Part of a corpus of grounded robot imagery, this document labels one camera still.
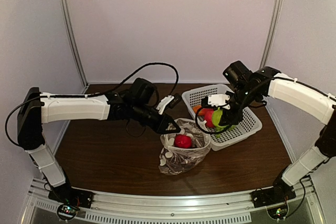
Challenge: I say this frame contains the clear zip top bag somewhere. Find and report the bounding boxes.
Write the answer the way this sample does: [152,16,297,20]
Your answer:
[159,118,211,175]

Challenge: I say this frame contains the red fake apple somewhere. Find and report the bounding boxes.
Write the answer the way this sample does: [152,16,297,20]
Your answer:
[204,110,214,128]

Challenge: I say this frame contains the green fake grapes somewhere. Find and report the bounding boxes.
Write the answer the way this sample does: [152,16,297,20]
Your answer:
[216,125,236,138]

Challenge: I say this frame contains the red orange fake mango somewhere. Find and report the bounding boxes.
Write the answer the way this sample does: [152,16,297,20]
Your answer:
[193,105,207,116]

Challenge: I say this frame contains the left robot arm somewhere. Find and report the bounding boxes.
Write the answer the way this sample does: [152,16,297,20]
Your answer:
[17,78,181,201]

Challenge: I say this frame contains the white perforated plastic basket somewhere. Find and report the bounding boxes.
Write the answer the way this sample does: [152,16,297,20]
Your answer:
[182,84,263,151]

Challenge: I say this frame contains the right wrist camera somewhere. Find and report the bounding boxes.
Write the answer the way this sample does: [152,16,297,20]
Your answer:
[201,94,230,110]

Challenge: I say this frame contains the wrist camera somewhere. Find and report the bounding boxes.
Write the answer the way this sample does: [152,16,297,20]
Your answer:
[201,94,230,110]
[155,94,182,115]

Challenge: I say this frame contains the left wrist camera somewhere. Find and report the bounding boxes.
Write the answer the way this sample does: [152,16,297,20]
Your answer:
[155,94,182,115]

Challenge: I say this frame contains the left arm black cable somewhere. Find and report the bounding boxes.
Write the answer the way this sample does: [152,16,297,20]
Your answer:
[6,62,180,146]

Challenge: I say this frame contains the right aluminium frame post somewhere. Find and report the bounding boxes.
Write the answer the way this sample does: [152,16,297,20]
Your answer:
[259,0,284,68]

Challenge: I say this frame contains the aluminium frame post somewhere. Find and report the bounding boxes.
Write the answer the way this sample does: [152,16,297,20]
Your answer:
[259,0,284,68]
[60,0,88,87]

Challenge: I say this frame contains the front aluminium rail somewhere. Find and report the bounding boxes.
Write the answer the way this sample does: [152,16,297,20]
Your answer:
[26,176,323,222]

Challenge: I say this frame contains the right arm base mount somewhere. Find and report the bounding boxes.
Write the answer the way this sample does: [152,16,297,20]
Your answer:
[250,187,296,221]

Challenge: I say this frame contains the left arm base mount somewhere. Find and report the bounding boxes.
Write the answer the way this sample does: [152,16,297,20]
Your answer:
[48,187,93,222]

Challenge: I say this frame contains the left aluminium frame post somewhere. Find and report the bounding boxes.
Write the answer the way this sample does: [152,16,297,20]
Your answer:
[60,0,88,87]

